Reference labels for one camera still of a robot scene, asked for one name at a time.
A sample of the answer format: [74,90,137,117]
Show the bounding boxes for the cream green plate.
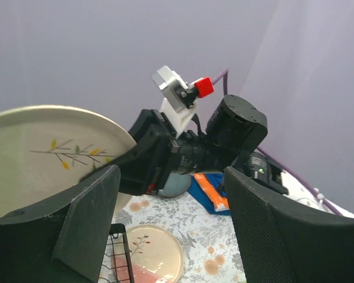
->
[0,105,136,217]

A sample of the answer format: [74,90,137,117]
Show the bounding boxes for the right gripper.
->
[79,109,221,196]

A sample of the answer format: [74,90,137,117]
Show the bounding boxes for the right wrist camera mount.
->
[152,65,214,137]

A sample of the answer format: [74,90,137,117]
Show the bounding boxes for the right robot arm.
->
[109,95,289,196]

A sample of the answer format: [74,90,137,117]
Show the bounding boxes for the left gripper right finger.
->
[224,167,354,282]

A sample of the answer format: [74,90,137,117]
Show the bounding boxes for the black wire dish rack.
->
[98,223,135,283]

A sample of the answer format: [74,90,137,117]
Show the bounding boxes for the dark blue cloth underneath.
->
[188,182,231,216]

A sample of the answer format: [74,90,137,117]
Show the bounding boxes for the blue folded cloth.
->
[205,173,224,193]

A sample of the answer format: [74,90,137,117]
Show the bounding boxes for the pink cream plate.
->
[126,225,184,282]

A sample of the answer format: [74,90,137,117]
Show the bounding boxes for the orange floral cloth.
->
[191,173,230,212]

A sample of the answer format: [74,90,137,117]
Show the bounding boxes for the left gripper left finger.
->
[0,166,120,282]

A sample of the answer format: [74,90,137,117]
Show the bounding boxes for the small teal plate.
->
[158,173,192,198]

